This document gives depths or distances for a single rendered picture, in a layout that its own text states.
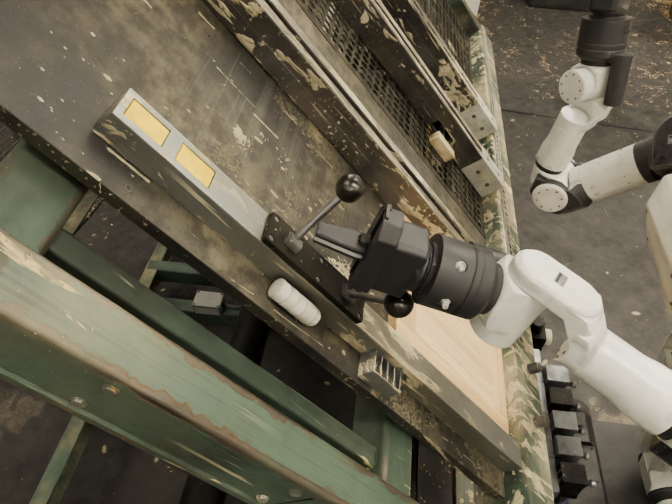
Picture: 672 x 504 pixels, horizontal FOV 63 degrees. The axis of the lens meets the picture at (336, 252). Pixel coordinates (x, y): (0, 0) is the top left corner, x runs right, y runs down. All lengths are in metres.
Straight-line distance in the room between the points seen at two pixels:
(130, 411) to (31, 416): 1.93
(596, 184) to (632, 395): 0.70
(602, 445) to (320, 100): 1.58
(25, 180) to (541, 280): 0.55
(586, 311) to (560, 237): 2.32
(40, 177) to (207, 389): 0.28
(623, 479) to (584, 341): 1.47
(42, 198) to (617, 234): 2.81
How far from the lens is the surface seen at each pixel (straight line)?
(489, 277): 0.64
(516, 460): 1.17
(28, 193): 0.62
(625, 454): 2.17
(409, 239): 0.61
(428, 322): 1.04
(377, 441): 0.93
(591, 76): 1.20
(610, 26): 1.19
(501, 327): 0.69
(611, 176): 1.31
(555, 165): 1.32
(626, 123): 3.98
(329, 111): 0.98
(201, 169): 0.67
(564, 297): 0.65
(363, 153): 1.02
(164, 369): 0.52
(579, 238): 3.01
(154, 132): 0.65
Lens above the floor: 1.96
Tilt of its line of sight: 47 degrees down
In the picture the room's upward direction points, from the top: straight up
